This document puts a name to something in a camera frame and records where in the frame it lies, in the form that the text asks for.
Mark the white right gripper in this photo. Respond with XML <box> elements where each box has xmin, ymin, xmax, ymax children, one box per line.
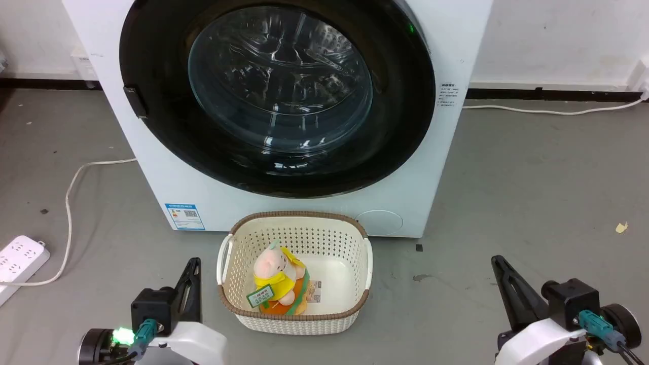
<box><xmin>490</xmin><ymin>254</ymin><xmax>591</xmax><ymax>365</ymax></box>

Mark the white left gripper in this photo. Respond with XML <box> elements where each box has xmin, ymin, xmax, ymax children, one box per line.
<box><xmin>147</xmin><ymin>258</ymin><xmax>227</xmax><ymax>365</ymax></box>

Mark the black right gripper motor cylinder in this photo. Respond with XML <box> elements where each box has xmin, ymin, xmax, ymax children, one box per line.
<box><xmin>601</xmin><ymin>303</ymin><xmax>642</xmax><ymax>350</ymax></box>

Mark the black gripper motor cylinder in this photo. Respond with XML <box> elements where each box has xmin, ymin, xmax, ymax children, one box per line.
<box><xmin>601</xmin><ymin>303</ymin><xmax>642</xmax><ymax>350</ymax></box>
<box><xmin>78</xmin><ymin>328</ymin><xmax>118</xmax><ymax>365</ymax></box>

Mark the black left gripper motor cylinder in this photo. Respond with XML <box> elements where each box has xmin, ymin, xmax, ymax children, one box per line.
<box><xmin>78</xmin><ymin>328</ymin><xmax>118</xmax><ymax>365</ymax></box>

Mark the white front-load washing machine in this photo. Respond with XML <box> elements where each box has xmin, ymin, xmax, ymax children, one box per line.
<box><xmin>62</xmin><ymin>0</ymin><xmax>493</xmax><ymax>239</ymax></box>

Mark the black round washer door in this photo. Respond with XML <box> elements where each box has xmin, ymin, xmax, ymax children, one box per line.
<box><xmin>119</xmin><ymin>0</ymin><xmax>437</xmax><ymax>199</ymax></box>

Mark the green and white doll tag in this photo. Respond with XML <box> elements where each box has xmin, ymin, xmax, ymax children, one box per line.
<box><xmin>246</xmin><ymin>284</ymin><xmax>275</xmax><ymax>310</ymax></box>

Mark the blue energy label sticker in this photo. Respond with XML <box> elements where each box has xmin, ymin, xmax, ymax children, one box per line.
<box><xmin>165</xmin><ymin>203</ymin><xmax>206</xmax><ymax>231</ymax></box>

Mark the pink and yellow plush doll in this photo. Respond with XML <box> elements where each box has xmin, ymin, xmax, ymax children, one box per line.
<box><xmin>252</xmin><ymin>242</ymin><xmax>311</xmax><ymax>316</ymax></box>

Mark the cream perforated laundry basket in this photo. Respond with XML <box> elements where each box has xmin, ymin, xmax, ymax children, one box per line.
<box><xmin>217</xmin><ymin>211</ymin><xmax>374</xmax><ymax>336</ymax></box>

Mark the round white filter cover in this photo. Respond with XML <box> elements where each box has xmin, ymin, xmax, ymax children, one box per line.
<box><xmin>355</xmin><ymin>209</ymin><xmax>404</xmax><ymax>237</ymax></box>

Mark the white power strip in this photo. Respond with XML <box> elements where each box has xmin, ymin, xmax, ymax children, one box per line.
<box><xmin>0</xmin><ymin>235</ymin><xmax>51</xmax><ymax>307</ymax></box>

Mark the white warning text label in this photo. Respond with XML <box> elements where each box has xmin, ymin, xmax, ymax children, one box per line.
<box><xmin>437</xmin><ymin>83</ymin><xmax>463</xmax><ymax>108</ymax></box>

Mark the teal left camera cable plug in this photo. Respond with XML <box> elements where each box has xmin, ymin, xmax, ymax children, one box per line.
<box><xmin>126</xmin><ymin>318</ymin><xmax>159</xmax><ymax>356</ymax></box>

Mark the teal camera cable plug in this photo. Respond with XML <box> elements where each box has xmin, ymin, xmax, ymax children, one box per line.
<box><xmin>126</xmin><ymin>318</ymin><xmax>159</xmax><ymax>356</ymax></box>
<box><xmin>578</xmin><ymin>309</ymin><xmax>628</xmax><ymax>354</ymax></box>

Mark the teal right camera cable plug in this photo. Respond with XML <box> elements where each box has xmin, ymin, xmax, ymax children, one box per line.
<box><xmin>578</xmin><ymin>309</ymin><xmax>628</xmax><ymax>354</ymax></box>

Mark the white power strip cable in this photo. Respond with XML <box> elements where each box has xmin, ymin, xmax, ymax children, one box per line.
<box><xmin>0</xmin><ymin>158</ymin><xmax>138</xmax><ymax>287</ymax></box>

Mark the white washer power cable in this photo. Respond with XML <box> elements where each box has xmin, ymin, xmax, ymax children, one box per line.
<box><xmin>462</xmin><ymin>94</ymin><xmax>647</xmax><ymax>116</ymax></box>

